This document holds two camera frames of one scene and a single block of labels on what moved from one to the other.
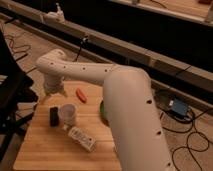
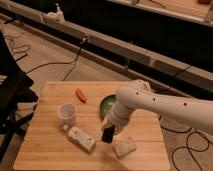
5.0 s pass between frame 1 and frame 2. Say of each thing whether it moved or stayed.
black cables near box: stayed
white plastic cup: stayed
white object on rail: stayed
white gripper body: moved
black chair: stayed
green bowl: stayed
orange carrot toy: stayed
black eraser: moved
